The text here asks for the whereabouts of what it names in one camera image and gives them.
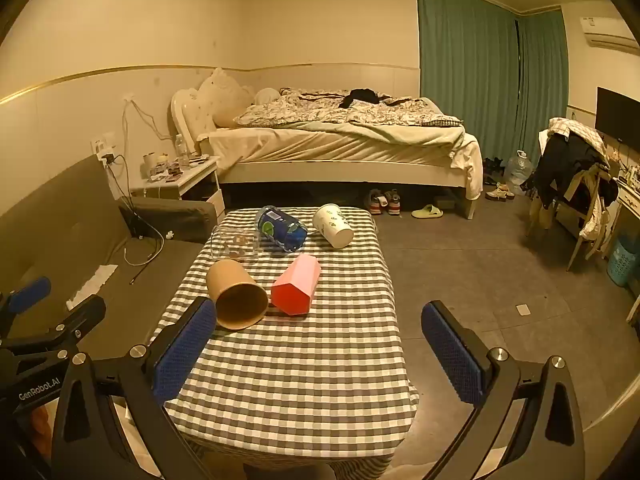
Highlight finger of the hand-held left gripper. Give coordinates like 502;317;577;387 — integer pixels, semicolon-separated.
0;276;52;321
0;295;107;361

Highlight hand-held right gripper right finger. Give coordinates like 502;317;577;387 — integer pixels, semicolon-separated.
421;300;586;480

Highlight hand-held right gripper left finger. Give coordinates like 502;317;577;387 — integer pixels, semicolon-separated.
51;296;218;480

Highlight brown paper cup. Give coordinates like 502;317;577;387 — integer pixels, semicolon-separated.
206;259;269;331

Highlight clear glass cup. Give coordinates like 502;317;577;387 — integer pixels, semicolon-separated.
210;223;261;262

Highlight pink hexagonal cup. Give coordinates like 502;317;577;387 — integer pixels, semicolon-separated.
271;254;322;317

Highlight blue cup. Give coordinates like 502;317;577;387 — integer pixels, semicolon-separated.
255;205;308;253

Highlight white leaf print cup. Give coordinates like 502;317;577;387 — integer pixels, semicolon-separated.
313;203;355;250

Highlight white tissue paper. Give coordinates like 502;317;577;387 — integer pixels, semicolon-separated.
66;264;119;310

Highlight grey sofa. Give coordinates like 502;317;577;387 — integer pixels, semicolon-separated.
0;154;219;361

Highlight checkered tablecloth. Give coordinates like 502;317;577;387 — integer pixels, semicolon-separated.
148;206;420;480

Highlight pair of sneakers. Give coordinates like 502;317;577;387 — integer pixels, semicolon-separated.
368;188;402;217

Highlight white shoes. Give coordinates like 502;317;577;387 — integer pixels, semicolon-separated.
485;183;516;203

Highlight white bedside table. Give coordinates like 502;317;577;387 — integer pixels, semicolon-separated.
131;155;226;226

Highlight large water jug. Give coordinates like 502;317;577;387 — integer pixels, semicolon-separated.
505;150;532;196

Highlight teal laundry basket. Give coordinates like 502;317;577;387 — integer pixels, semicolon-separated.
606;236;640;288

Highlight chair with clothes pile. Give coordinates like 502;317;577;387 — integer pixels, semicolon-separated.
525;117;620;273

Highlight white bed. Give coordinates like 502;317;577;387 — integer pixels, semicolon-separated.
171;67;484;220

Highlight floral duvet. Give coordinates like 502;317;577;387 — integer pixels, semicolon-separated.
233;87;465;127

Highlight black garment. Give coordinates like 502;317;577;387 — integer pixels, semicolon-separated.
339;88;395;109

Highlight green curtain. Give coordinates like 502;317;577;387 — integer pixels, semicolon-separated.
416;0;570;161

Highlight black television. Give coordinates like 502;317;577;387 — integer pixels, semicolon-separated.
594;86;640;153

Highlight white air conditioner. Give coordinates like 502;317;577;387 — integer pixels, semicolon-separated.
580;14;640;52

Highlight white charging cable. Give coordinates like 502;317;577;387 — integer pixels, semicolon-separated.
121;195;166;285

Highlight wall power socket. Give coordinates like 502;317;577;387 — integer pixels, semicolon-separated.
91;131;118;167

